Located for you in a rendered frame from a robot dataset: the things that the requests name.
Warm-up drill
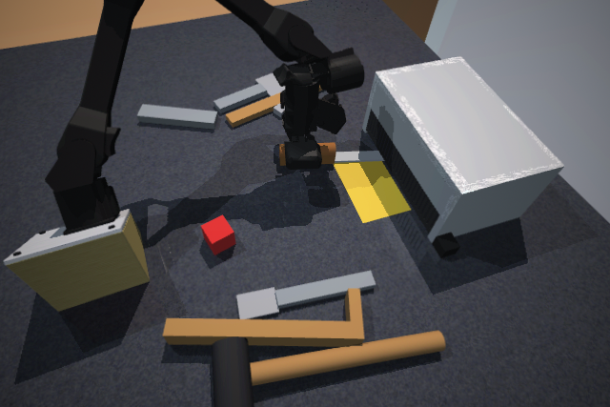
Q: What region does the red cube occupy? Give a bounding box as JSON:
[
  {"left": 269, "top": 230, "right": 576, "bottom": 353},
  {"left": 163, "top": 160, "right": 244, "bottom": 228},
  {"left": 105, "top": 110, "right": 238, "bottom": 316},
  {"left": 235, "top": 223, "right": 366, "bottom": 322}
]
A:
[{"left": 201, "top": 215, "right": 236, "bottom": 255}]

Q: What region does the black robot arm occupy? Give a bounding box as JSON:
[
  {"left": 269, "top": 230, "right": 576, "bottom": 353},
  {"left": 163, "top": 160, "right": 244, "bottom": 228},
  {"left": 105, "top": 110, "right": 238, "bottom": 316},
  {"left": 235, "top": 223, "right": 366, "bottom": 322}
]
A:
[{"left": 45, "top": 0, "right": 364, "bottom": 235}]

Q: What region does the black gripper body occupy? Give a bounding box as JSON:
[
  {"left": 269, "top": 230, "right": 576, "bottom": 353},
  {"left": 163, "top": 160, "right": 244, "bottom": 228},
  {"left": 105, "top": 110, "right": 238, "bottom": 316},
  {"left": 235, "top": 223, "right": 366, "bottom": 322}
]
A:
[{"left": 280, "top": 90, "right": 322, "bottom": 170}]

